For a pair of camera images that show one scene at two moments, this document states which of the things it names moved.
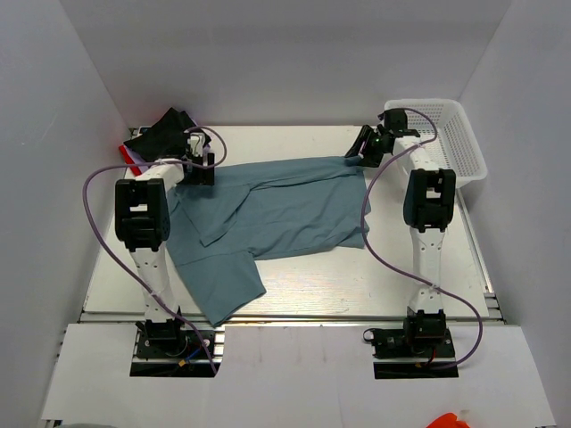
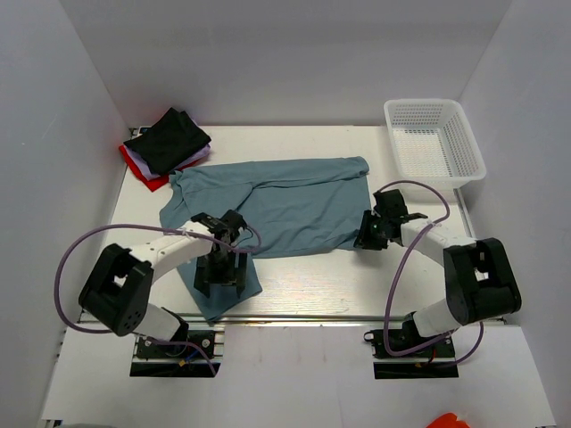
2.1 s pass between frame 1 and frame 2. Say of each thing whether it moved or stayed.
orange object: stayed
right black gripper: moved
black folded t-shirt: stayed
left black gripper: moved
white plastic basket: stayed
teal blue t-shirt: stayed
